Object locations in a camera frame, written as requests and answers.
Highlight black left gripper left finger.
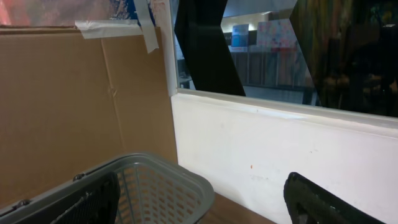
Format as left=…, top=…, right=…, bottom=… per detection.
left=12, top=172, right=121, bottom=224

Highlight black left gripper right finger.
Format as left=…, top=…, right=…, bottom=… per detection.
left=284, top=172, right=382, bottom=224

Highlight grey plastic mesh basket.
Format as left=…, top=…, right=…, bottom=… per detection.
left=1, top=153, right=215, bottom=223

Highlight brown cardboard panel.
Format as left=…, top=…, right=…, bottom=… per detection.
left=1, top=27, right=177, bottom=207

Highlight white masking tape strips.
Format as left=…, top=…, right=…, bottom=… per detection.
left=75, top=0, right=159, bottom=53

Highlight white window frame ledge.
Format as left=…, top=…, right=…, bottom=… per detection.
left=155, top=0, right=398, bottom=139

